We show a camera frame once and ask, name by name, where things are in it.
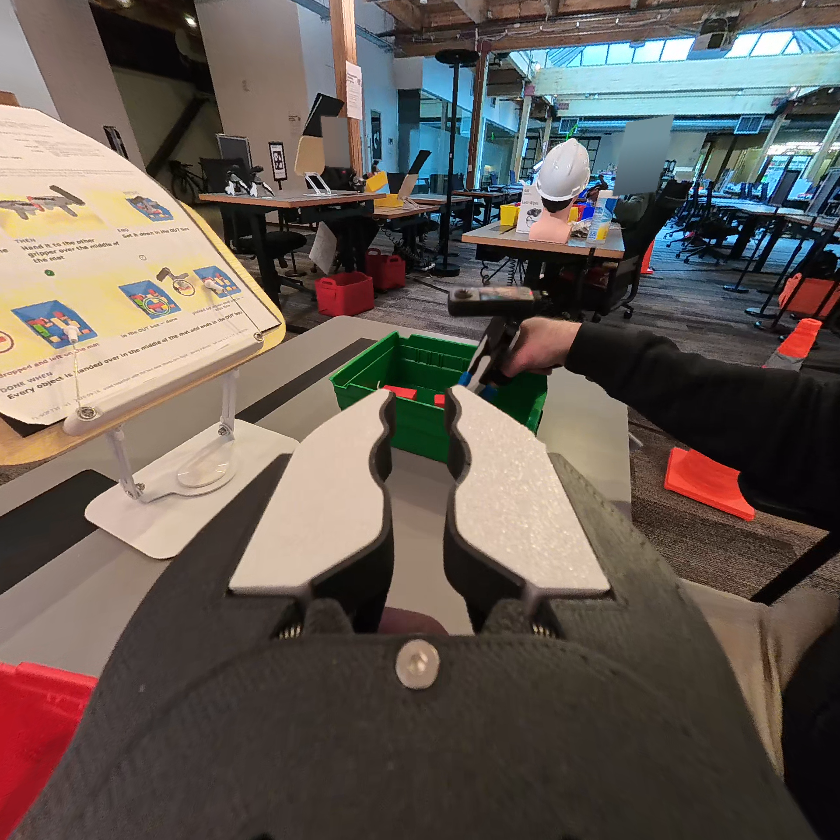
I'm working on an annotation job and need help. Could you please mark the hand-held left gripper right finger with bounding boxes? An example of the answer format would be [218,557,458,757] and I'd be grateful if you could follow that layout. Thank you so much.
[443,386,613,634]

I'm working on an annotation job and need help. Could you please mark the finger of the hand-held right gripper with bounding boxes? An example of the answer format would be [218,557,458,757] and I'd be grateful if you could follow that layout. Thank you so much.
[465,328,498,391]

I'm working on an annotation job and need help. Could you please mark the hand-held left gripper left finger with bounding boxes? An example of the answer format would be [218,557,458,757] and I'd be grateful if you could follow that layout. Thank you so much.
[227,388,396,634]

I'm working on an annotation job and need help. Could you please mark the blue block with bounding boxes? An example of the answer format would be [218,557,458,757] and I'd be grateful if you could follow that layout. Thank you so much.
[458,369,500,403]

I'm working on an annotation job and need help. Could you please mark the green plastic bin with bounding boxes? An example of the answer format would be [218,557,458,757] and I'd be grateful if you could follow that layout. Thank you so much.
[328,330,549,463]

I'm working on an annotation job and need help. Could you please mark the red plastic bin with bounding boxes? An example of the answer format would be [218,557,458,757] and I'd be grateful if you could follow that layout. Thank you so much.
[0,661,99,840]

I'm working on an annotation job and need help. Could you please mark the person's right forearm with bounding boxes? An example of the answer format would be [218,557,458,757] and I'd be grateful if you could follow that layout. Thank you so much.
[564,322,840,521]

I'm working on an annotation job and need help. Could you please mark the person's right hand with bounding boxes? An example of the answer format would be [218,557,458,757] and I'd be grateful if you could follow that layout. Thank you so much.
[505,317,582,379]

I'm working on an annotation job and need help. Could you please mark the wood-edged desk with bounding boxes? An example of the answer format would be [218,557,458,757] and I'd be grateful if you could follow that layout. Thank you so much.
[199,189,375,309]
[461,222,626,309]

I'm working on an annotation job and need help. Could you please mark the mannequin head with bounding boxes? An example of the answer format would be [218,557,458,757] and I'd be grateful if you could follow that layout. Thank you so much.
[528,193,589,245]

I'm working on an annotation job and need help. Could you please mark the red floor bin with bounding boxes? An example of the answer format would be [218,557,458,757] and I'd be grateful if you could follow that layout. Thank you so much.
[315,270,375,318]
[365,249,407,292]

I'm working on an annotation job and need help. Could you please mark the instruction sheet on stand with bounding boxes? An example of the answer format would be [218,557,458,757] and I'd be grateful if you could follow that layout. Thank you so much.
[0,92,300,560]

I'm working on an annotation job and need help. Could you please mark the white blue wipes canister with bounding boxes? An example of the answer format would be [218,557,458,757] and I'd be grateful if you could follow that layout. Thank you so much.
[586,192,618,245]

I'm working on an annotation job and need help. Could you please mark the white hard hat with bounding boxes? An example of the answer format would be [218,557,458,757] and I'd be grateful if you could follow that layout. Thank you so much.
[535,138,592,202]

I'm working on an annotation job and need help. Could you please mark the small background document stand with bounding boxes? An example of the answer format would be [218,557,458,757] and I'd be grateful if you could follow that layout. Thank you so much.
[395,150,433,203]

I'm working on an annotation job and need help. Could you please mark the black mesh office chair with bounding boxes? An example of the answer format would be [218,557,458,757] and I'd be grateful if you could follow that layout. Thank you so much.
[591,179,691,324]

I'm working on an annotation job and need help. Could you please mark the hanging white paper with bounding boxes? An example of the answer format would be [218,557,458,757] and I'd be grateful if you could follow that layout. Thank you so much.
[308,222,338,275]

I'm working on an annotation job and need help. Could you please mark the flat orange cone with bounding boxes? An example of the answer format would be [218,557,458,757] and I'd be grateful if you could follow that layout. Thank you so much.
[664,448,756,522]

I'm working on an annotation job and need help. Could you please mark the row of office desks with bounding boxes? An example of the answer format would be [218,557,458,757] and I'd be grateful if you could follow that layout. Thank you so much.
[656,167,840,316]

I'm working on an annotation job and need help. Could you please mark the orange cone grey band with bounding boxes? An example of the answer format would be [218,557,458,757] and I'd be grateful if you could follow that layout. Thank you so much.
[764,318,823,372]

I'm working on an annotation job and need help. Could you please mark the black monitor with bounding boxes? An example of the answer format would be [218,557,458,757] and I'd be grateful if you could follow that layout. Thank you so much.
[217,134,253,178]

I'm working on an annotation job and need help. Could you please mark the wooden column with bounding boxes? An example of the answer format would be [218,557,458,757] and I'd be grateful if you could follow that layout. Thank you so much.
[330,0,364,175]

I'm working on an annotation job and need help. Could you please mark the printed instruction sheet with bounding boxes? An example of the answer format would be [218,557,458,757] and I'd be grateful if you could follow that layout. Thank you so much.
[0,105,283,427]

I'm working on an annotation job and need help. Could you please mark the orange bag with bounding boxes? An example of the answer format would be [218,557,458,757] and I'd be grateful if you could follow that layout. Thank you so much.
[779,272,840,321]

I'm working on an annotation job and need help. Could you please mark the bicycle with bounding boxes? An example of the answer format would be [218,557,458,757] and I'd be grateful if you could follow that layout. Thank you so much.
[168,159,205,206]

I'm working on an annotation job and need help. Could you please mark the ceiling projector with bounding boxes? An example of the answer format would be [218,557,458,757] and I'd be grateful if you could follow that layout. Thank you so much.
[693,16,733,54]

